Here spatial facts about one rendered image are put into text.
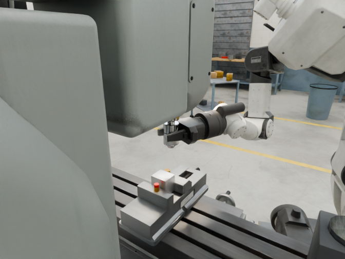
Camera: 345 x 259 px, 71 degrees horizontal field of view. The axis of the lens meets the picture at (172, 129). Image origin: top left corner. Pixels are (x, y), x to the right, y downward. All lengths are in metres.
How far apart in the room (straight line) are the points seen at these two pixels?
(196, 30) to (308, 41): 0.46
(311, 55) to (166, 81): 0.62
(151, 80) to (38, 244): 0.28
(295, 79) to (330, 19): 7.30
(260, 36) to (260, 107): 7.32
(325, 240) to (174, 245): 0.39
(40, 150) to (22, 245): 0.08
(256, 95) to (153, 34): 0.72
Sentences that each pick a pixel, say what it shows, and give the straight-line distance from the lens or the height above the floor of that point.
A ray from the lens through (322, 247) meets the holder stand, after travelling 0.60.
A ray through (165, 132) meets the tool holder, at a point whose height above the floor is 1.25.
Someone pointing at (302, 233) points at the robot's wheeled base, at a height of 0.59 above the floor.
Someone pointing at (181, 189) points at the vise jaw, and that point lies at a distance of 0.83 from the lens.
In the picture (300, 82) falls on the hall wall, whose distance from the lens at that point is 8.19.
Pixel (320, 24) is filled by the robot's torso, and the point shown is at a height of 1.54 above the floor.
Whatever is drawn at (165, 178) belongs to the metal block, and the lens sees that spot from 0.79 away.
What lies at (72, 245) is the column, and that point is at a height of 1.30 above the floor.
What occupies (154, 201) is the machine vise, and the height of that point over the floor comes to 1.02.
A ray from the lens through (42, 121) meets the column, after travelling 0.25.
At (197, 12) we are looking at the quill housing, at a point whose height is 1.55.
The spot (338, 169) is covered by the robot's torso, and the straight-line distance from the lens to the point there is 1.18.
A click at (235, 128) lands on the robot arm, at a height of 1.23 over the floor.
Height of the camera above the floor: 1.50
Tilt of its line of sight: 21 degrees down
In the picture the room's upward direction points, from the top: straight up
